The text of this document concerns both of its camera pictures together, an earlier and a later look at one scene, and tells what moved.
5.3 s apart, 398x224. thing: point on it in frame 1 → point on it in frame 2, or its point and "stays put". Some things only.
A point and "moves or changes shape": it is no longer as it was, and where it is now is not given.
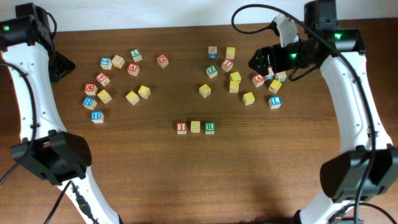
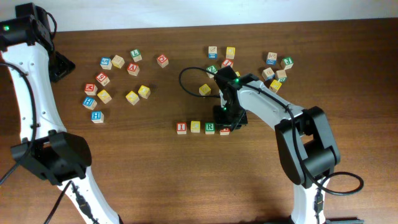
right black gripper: (274, 53) → (221, 122)
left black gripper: (66, 66) stays put
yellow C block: (195, 126) stays put
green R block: (209, 127) stays put
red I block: (181, 128) stays put
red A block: (258, 80) moves or changes shape
